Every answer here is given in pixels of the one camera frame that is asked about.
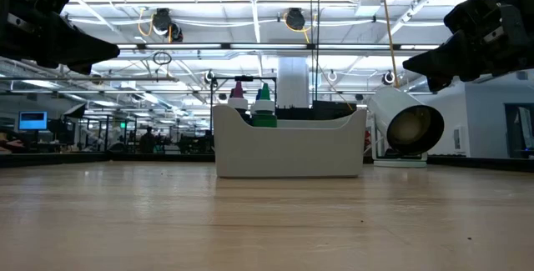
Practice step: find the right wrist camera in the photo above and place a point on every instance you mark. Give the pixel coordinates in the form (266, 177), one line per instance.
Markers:
(465, 12)

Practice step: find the long ceiling light bar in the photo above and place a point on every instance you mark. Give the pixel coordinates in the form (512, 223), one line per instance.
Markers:
(267, 46)

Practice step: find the person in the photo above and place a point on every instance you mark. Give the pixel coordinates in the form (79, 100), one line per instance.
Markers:
(147, 142)

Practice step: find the grey plastic bin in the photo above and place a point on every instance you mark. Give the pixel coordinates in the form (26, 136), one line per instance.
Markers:
(288, 150)

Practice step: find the white cylindrical spotlight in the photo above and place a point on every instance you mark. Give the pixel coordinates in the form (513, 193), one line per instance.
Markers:
(392, 104)

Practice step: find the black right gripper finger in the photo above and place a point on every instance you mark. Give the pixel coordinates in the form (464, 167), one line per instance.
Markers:
(450, 71)
(446, 52)

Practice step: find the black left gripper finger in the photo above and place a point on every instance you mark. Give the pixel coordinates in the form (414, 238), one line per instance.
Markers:
(79, 58)
(79, 43)

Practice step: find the small black ceiling reel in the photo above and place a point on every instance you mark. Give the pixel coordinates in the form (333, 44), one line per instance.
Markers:
(209, 76)
(384, 80)

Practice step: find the large blue-tipped colouring bottle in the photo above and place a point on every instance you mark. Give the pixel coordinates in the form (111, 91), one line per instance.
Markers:
(258, 94)

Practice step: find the background black rig frame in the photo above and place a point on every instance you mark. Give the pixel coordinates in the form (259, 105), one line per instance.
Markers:
(244, 78)

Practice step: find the blue-screen computer monitor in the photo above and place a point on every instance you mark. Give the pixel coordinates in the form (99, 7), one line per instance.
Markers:
(32, 121)

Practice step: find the large purple-tipped colouring bottle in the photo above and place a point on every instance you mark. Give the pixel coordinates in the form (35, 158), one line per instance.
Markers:
(238, 103)

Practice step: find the white building pillar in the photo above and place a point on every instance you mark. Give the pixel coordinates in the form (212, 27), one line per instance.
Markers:
(293, 79)

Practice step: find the large green-tipped colouring bottle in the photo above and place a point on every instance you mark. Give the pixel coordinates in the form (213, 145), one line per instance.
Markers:
(263, 121)

